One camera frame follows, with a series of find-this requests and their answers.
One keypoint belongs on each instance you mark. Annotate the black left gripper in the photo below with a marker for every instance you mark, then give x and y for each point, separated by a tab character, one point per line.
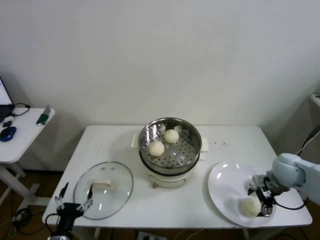
68	212

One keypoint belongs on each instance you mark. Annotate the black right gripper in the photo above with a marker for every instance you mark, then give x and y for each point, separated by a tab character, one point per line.
266	197

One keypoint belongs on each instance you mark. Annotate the white steamed baozi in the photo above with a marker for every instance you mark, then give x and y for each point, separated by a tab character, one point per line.
171	136
248	207
156	148

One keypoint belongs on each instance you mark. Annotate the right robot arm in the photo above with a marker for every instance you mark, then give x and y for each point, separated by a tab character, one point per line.
290	172

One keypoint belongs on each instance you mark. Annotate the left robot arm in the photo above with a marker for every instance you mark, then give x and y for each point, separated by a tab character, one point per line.
63	233

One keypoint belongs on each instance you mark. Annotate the perforated steel steamer basket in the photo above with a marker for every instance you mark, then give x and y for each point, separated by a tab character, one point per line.
180	155

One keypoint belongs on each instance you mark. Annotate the large white plate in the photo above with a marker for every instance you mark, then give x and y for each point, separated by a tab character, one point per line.
225	195

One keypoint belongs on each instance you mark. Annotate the dark crumbs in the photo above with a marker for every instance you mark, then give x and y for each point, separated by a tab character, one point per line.
222	143

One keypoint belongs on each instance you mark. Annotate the white side table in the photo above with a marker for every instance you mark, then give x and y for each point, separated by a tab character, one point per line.
25	140

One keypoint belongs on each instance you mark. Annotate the white power strip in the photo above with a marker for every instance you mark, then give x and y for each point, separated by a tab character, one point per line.
150	236

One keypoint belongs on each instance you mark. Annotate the white electric cooker pot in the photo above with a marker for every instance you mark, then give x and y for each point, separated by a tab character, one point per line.
165	178

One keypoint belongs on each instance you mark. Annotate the blue computer mouse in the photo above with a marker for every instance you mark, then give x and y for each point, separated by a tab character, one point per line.
7	133

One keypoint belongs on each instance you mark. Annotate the small black device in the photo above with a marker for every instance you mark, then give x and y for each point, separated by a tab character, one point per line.
7	123

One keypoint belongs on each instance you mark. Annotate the black laptop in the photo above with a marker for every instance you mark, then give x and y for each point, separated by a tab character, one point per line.
3	110

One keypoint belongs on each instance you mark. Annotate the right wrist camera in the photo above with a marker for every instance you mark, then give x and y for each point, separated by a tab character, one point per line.
260	180

